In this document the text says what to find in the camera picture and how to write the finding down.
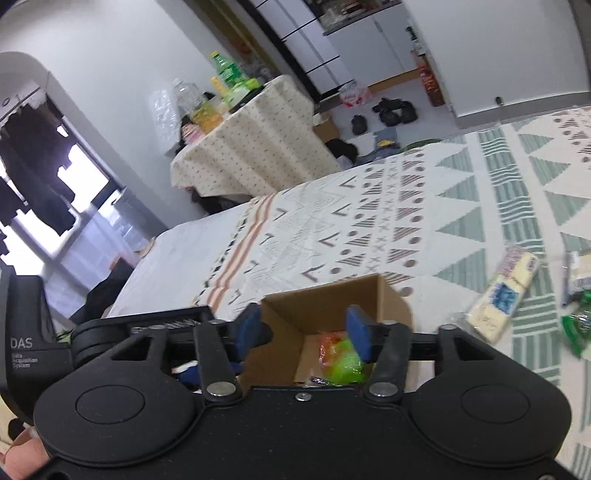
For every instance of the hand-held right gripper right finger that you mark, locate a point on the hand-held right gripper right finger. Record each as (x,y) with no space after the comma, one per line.
(358,337)

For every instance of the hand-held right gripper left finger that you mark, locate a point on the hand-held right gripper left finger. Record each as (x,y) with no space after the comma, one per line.
(249,330)

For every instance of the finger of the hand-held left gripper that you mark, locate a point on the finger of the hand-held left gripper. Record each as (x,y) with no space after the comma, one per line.
(189,378)
(115,327)

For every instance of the orange-red snack packet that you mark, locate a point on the orange-red snack packet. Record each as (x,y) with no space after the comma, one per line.
(330,346)

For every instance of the light green snack packet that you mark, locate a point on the light green snack packet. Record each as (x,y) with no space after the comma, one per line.
(344,367)

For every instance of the person's left hand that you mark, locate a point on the person's left hand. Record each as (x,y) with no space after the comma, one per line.
(23,457)

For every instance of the dark candy packet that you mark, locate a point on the dark candy packet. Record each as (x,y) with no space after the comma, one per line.
(317,381)

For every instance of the window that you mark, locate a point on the window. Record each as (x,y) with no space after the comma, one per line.
(55,230)

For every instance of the printed bed blanket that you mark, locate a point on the printed bed blanket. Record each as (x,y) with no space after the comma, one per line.
(369,221)

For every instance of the cream biscuit packet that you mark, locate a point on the cream biscuit packet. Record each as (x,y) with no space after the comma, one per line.
(503,295)

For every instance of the dark hanging clothes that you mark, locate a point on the dark hanging clothes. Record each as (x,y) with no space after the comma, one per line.
(32,170)

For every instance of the black bag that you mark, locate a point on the black bag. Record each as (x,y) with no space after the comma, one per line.
(341,150)

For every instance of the table with dotted tablecloth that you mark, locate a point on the table with dotted tablecloth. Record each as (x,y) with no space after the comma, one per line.
(258,138)

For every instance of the blue cloth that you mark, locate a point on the blue cloth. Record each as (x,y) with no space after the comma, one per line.
(384,144)

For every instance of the small cardboard floor box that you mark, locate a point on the small cardboard floor box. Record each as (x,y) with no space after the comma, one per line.
(327,129)

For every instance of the black shoe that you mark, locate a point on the black shoe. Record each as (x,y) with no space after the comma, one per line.
(387,111)
(407,112)
(358,124)

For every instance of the yellow drink bottle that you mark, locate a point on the yellow drink bottle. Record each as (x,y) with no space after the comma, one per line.
(207,120)

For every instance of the clear plastic bag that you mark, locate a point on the clear plastic bag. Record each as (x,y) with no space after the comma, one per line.
(164,115)

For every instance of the dark green snack packet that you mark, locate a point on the dark green snack packet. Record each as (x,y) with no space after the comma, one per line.
(577,327)

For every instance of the clear packet of white biscuits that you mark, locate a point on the clear packet of white biscuits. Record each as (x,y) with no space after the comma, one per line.
(579,272)

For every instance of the red and white package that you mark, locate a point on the red and white package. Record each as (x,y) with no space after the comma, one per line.
(354,94)

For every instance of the clear plastic jar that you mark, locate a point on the clear plastic jar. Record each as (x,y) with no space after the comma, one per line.
(189,94)

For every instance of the green drink bottle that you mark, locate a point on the green drink bottle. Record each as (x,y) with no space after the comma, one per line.
(228,71)

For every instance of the white panelled cabinet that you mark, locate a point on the white panelled cabinet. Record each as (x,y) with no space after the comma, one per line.
(309,50)

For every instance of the white kitchen cabinet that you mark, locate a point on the white kitchen cabinet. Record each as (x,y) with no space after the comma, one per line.
(378,41)

